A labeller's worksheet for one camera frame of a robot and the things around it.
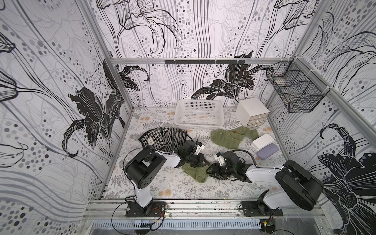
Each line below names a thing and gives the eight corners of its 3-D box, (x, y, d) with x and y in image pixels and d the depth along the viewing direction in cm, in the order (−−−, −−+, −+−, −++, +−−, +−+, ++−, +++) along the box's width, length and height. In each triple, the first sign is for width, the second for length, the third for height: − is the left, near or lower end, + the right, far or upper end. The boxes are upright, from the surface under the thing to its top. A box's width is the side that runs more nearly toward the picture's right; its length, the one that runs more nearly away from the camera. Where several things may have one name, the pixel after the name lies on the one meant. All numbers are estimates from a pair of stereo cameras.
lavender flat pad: (261, 161, 91) (263, 158, 89) (255, 153, 95) (256, 151, 92) (277, 151, 96) (280, 148, 93) (271, 144, 99) (273, 142, 96)
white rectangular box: (255, 152, 95) (257, 148, 92) (248, 143, 99) (250, 140, 96) (272, 143, 99) (275, 140, 96) (264, 136, 103) (267, 132, 100)
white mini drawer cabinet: (243, 129, 107) (249, 117, 96) (232, 109, 120) (235, 97, 109) (264, 125, 109) (271, 113, 98) (250, 106, 122) (255, 93, 111)
